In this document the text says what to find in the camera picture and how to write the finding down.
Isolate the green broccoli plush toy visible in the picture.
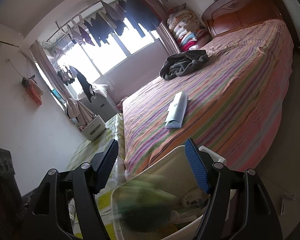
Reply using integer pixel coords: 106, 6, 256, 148
114, 174, 178, 232

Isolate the cream plastic trash bin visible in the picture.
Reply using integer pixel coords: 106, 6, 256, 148
110, 145, 239, 240

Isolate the white storage basket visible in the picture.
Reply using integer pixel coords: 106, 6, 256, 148
81, 115, 106, 141

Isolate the checkered plastic tablecloth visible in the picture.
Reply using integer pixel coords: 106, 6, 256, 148
66, 113, 126, 239

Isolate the orange cloth on hook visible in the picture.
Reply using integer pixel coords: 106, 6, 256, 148
21, 76, 44, 106

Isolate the beige hanging bag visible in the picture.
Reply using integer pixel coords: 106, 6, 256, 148
66, 98, 95, 126

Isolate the bed with striped sheet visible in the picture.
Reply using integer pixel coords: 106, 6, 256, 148
123, 20, 294, 179

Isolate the white air cooler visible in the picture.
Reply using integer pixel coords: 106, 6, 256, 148
77, 83, 120, 122

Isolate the left pink curtain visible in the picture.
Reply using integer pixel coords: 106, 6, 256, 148
30, 40, 72, 101

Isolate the pink curtain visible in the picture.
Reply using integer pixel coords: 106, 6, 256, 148
156, 22, 180, 55
30, 40, 72, 101

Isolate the black hanging garment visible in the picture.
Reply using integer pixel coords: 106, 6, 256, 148
76, 70, 95, 103

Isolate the light blue folded case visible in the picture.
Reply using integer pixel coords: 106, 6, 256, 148
165, 91, 189, 130

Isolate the dark grey blanket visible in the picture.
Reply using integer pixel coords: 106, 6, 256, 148
159, 50, 209, 81

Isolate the right pink curtain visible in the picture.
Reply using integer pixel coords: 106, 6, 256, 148
156, 22, 180, 55

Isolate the stack of folded quilts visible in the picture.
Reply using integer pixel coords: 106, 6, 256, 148
167, 3, 212, 52

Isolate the wooden headboard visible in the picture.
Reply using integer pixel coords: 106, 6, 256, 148
202, 0, 292, 37

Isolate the hanging dark clothes row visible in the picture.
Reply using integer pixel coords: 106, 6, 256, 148
66, 0, 162, 47

